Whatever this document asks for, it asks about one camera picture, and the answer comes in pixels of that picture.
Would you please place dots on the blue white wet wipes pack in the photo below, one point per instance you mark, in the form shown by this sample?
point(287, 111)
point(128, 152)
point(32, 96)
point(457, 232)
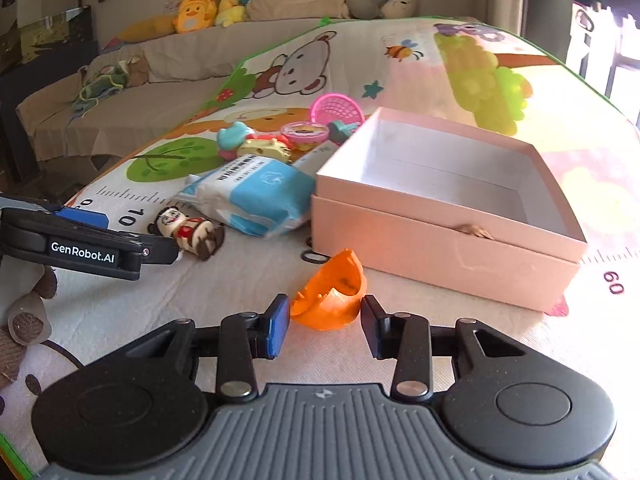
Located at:
point(255, 195)

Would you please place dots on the yellow cheese keychain toy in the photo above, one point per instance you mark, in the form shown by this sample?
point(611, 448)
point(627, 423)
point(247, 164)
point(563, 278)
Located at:
point(270, 148)

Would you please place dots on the gloved left hand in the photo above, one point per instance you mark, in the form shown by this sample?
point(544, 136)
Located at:
point(25, 286)

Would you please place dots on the green cloth on sofa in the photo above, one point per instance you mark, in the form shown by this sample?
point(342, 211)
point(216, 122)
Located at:
point(112, 79)

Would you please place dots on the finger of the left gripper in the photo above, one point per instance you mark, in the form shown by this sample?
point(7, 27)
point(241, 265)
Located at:
point(90, 218)
point(44, 237)

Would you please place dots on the orange plastic bowl toy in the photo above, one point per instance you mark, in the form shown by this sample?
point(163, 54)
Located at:
point(331, 298)

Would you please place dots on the pink round stamp toy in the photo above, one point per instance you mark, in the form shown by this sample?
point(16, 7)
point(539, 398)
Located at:
point(305, 135)

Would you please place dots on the pink cardboard box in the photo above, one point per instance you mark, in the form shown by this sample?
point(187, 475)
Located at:
point(449, 205)

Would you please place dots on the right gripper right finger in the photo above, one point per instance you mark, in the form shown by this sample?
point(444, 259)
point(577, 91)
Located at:
point(405, 338)

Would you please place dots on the teal plastic toy tool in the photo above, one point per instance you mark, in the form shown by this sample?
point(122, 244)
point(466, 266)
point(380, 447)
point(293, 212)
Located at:
point(339, 132)

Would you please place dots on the pink plastic strainer scoop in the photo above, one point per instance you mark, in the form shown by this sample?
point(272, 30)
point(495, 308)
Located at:
point(335, 107)

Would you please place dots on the yellow duck plush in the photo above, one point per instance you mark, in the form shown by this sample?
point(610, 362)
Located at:
point(194, 15)

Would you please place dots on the yellow small plush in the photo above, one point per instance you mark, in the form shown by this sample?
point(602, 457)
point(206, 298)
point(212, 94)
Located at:
point(229, 12)

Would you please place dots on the beige covered sofa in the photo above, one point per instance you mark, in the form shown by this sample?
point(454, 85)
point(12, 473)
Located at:
point(185, 71)

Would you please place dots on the cartoon figurine red white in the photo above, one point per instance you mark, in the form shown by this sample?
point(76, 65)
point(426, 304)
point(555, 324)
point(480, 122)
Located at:
point(196, 235)

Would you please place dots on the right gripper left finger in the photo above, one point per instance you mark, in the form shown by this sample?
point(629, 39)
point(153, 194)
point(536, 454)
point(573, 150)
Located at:
point(244, 337)

